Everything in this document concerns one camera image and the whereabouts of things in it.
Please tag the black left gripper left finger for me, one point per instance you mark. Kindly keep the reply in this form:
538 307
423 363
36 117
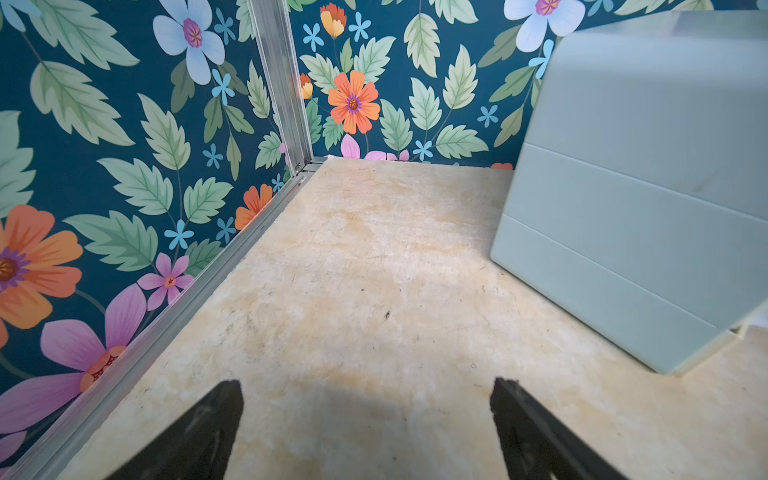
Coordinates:
197 445

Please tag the aluminium cage frame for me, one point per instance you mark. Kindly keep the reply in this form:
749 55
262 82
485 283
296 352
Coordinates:
142 143

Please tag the pale blue mini drawer cabinet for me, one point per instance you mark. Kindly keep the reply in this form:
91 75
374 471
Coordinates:
639 200

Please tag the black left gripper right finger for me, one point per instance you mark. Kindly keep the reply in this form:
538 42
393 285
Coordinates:
537 445

